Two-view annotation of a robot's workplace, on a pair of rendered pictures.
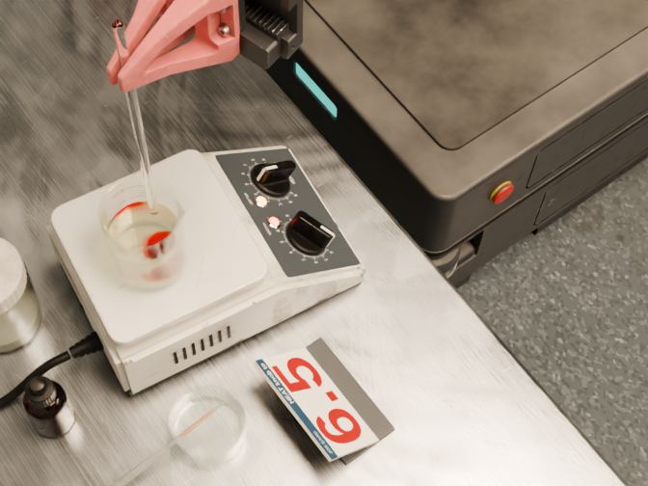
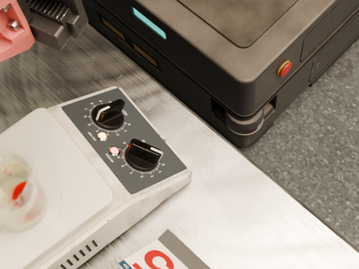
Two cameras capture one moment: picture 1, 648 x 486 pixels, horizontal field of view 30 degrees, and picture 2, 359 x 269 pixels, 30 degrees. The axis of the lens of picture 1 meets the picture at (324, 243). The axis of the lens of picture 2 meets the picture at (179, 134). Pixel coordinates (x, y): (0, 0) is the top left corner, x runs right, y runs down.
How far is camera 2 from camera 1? 27 cm
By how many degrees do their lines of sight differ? 4
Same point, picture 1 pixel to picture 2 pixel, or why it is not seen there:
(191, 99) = (44, 61)
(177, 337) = (53, 259)
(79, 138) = not seen: outside the picture
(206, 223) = (60, 165)
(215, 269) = (71, 202)
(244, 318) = (104, 231)
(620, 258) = not seen: outside the picture
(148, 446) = not seen: outside the picture
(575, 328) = (346, 142)
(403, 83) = (205, 8)
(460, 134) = (249, 36)
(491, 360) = (299, 222)
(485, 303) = (286, 136)
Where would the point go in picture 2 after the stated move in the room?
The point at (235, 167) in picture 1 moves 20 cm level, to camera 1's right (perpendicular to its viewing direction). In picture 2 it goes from (78, 112) to (283, 86)
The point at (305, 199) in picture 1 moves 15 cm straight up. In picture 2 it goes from (137, 125) to (111, 46)
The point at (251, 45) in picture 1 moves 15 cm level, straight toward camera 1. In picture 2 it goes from (41, 33) to (78, 261)
